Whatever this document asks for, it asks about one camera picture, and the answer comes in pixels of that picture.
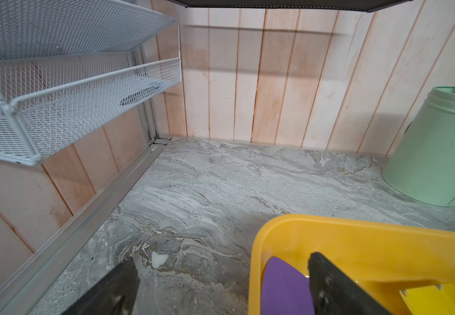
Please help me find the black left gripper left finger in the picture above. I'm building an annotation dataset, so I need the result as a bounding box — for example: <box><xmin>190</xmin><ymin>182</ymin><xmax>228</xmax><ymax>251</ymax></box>
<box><xmin>63</xmin><ymin>257</ymin><xmax>140</xmax><ymax>315</ymax></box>

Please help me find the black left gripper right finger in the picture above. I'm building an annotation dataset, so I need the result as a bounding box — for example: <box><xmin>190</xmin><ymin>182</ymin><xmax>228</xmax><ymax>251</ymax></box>
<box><xmin>308</xmin><ymin>252</ymin><xmax>390</xmax><ymax>314</ymax></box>

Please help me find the purple toy shovel pink handle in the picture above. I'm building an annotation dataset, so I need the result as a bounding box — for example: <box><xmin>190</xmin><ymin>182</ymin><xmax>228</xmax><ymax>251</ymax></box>
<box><xmin>260</xmin><ymin>257</ymin><xmax>315</xmax><ymax>314</ymax></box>

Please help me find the yellow toy shovel orange handle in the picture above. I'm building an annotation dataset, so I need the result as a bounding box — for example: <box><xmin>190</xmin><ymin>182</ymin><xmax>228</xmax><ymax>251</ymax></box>
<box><xmin>400</xmin><ymin>284</ymin><xmax>455</xmax><ymax>315</ymax></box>

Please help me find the yellow plastic storage tray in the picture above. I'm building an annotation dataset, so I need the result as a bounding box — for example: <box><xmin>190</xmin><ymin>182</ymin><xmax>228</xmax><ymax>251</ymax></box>
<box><xmin>248</xmin><ymin>215</ymin><xmax>455</xmax><ymax>314</ymax></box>

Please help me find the green cylindrical pen cup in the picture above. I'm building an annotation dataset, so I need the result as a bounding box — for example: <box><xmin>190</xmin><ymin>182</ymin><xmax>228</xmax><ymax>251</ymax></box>
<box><xmin>382</xmin><ymin>87</ymin><xmax>455</xmax><ymax>207</ymax></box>

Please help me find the aluminium frame rail left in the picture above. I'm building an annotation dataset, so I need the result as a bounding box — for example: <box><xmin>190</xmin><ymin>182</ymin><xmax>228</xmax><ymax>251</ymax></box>
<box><xmin>0</xmin><ymin>137</ymin><xmax>172</xmax><ymax>314</ymax></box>

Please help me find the white wire mesh shelf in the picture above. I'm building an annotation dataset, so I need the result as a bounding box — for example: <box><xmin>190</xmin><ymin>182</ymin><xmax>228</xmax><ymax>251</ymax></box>
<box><xmin>0</xmin><ymin>1</ymin><xmax>181</xmax><ymax>166</ymax></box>

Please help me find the black wire mesh basket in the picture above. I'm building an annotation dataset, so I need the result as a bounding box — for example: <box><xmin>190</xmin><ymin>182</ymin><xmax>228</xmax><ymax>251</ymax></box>
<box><xmin>172</xmin><ymin>0</ymin><xmax>410</xmax><ymax>13</ymax></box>

